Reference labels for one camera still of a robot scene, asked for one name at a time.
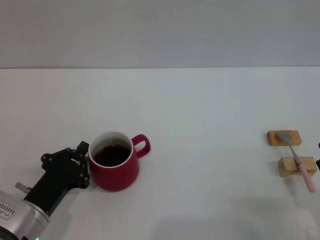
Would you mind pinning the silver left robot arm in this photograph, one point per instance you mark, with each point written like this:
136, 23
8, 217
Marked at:
20, 220

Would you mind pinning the plain wooden block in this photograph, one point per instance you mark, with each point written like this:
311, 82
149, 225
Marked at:
287, 166

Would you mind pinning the dark coffee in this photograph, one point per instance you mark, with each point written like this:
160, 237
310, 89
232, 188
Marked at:
112, 156

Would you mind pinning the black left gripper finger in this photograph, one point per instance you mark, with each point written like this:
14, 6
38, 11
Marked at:
84, 175
75, 151

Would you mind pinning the wooden block with orange stain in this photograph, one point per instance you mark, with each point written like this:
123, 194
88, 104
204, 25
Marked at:
296, 138

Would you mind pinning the red ceramic mug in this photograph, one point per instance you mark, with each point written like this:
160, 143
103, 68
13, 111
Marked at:
112, 178

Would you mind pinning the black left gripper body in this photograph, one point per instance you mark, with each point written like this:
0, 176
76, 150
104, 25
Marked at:
55, 180

